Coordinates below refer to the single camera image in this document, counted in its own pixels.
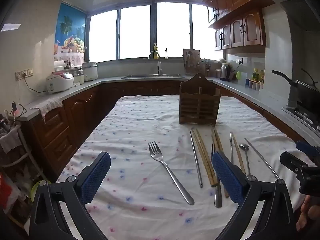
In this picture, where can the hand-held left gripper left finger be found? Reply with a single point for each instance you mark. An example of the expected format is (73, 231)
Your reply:
(96, 177)

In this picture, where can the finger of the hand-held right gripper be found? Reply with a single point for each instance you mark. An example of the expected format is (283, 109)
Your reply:
(291, 161)
(307, 149)

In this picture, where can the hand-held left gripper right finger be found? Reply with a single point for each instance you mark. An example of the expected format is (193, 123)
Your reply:
(227, 177)

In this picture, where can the steel fork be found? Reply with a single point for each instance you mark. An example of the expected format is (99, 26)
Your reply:
(172, 177)
(218, 197)

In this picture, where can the steel chopstick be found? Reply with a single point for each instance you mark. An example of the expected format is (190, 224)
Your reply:
(261, 158)
(231, 147)
(195, 160)

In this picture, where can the wooden utensil holder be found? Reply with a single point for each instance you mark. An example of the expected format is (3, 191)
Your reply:
(200, 105)

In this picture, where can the person's right hand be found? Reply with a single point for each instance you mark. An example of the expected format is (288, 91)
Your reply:
(308, 212)

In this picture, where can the black gas stove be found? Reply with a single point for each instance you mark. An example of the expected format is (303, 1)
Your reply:
(302, 115)

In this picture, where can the white floral tablecloth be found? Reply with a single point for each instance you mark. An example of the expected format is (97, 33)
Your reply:
(140, 135)

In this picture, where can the wooden base cabinets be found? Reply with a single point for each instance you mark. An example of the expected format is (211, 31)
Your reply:
(72, 120)

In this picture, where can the black wok with lid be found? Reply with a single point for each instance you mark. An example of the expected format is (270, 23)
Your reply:
(303, 86)

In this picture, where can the row of white spice jars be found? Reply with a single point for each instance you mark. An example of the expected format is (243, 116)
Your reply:
(256, 86)

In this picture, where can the white lace cloth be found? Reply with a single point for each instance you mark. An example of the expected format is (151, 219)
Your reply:
(48, 105)

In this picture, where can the group of seasoning bottles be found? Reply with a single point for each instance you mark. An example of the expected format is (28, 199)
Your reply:
(257, 75)

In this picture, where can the blue cup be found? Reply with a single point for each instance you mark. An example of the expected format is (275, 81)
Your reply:
(247, 82)

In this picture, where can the white storage rack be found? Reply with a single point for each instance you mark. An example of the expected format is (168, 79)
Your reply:
(12, 140)

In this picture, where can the grey kitchen countertop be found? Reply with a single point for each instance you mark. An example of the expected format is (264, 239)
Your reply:
(112, 80)

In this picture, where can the green plastic item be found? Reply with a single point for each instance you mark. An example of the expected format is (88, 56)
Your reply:
(238, 76)

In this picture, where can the white and pink rice cooker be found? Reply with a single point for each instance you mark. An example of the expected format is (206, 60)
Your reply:
(60, 81)

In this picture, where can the steel electric kettle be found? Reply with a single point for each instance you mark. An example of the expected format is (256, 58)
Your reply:
(225, 71)

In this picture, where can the white electric cooker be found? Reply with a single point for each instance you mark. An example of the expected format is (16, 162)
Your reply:
(90, 71)

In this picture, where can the steel kitchen sink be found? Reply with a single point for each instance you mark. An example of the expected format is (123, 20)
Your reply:
(140, 76)

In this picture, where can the wooden knife rack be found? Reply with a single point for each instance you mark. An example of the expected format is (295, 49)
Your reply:
(191, 57)

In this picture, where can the steel kitchen faucet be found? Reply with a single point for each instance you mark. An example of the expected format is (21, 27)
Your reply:
(159, 66)

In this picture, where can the clear pump bottle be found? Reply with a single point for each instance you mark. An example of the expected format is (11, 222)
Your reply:
(166, 53)

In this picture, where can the yellow bottle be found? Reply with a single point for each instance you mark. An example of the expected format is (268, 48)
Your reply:
(155, 48)

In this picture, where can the steel range hood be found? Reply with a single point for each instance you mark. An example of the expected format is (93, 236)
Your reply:
(295, 2)

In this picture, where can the kitchen window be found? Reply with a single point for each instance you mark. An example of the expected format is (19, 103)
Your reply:
(135, 32)

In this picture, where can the white wall socket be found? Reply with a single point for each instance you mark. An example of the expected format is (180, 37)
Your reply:
(239, 61)

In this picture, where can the beige wall socket strip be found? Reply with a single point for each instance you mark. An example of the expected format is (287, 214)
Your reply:
(24, 73)

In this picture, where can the tropical fruit wall poster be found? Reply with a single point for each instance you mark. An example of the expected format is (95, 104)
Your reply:
(70, 30)

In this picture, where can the wooden wall cabinets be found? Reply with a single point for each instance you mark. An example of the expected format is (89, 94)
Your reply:
(240, 12)

